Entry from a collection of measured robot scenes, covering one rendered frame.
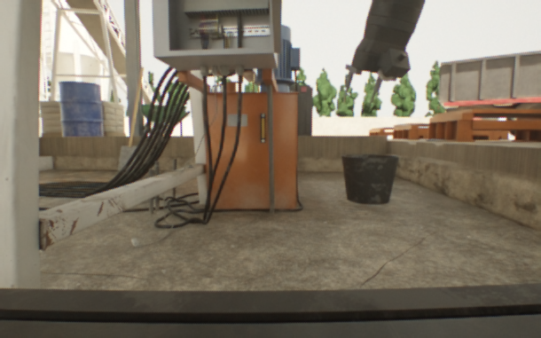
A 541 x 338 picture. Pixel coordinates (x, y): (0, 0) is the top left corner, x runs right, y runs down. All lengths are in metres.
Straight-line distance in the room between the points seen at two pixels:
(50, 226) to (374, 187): 1.45
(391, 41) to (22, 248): 0.68
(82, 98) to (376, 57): 4.83
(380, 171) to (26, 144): 1.48
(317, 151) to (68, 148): 3.06
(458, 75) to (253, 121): 7.97
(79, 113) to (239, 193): 3.92
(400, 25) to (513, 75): 8.59
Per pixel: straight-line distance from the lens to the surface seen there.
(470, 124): 3.03
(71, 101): 5.11
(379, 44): 0.48
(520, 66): 9.08
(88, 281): 0.93
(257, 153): 1.43
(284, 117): 1.43
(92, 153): 4.01
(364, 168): 1.63
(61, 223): 0.66
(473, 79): 9.02
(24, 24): 0.68
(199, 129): 1.60
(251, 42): 1.15
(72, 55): 14.06
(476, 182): 1.90
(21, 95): 0.63
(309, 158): 3.18
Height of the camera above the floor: 0.39
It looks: 7 degrees down
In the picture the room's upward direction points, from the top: straight up
